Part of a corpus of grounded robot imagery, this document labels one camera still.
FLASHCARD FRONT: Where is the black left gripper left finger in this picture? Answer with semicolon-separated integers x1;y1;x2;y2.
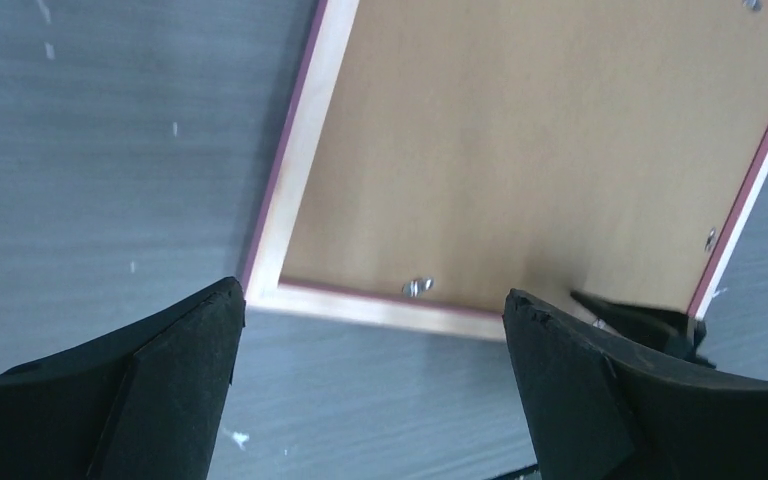
0;277;245;479

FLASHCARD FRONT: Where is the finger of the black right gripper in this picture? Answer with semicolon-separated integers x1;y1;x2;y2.
570;290;716;369

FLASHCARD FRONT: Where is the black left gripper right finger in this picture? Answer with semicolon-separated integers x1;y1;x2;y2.
503;290;768;479

